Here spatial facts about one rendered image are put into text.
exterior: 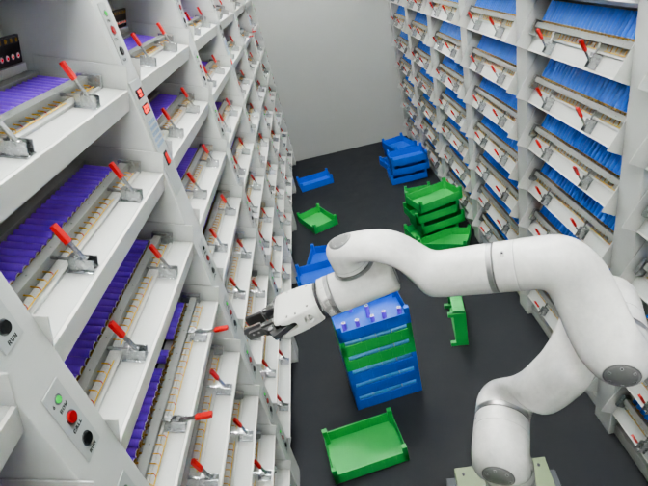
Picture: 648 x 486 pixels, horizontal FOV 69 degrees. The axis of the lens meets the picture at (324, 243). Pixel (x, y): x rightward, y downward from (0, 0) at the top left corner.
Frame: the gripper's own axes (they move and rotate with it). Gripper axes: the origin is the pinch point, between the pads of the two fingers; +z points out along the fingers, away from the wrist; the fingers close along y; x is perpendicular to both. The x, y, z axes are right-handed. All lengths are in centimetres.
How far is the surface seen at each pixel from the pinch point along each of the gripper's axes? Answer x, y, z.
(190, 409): -8.3, -7.8, 19.8
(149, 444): -3.3, -18.4, 23.2
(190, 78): 40, 100, 12
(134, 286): 17.0, 5.8, 20.3
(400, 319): -71, 66, -21
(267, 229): -46, 143, 29
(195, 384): -8.2, -0.8, 19.9
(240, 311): -27, 49, 25
